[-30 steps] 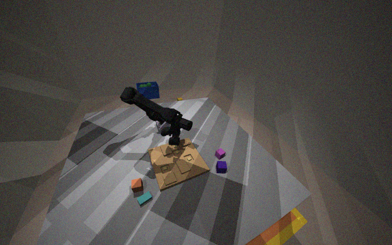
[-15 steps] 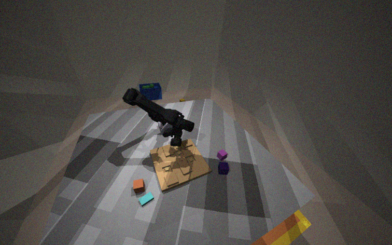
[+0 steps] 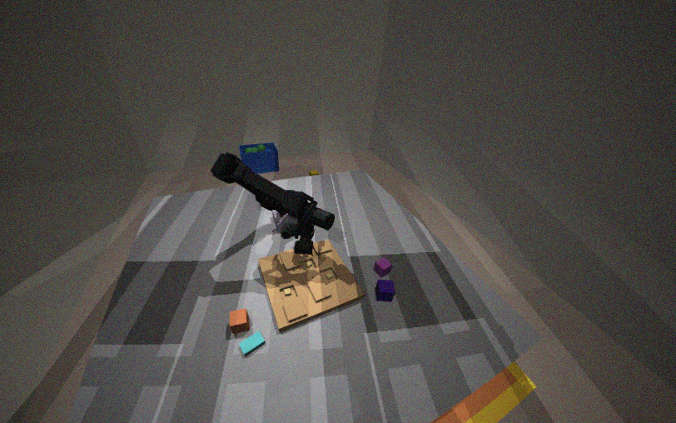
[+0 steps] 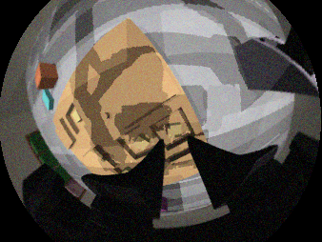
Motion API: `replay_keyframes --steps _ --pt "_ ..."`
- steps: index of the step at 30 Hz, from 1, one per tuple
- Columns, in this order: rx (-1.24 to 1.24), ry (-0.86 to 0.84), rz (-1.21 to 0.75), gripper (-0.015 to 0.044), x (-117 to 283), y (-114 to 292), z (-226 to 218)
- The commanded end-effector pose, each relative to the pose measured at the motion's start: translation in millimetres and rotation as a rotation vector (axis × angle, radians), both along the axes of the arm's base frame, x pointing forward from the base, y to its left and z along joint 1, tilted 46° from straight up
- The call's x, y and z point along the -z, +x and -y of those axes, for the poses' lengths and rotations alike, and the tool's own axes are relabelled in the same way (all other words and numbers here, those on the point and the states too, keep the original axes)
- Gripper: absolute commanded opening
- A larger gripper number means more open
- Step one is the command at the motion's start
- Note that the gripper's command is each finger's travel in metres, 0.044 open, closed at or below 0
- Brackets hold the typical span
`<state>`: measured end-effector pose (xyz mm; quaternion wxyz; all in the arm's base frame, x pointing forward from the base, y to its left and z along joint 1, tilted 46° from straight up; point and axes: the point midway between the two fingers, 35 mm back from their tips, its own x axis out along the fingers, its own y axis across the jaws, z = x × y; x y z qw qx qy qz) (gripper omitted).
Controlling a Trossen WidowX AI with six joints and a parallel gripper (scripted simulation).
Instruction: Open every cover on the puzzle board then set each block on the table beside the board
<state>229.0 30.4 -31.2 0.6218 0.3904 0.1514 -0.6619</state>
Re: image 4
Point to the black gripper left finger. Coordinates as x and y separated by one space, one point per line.
143 184

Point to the teal rectangular block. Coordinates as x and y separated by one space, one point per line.
47 97

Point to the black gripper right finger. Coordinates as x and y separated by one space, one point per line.
222 172

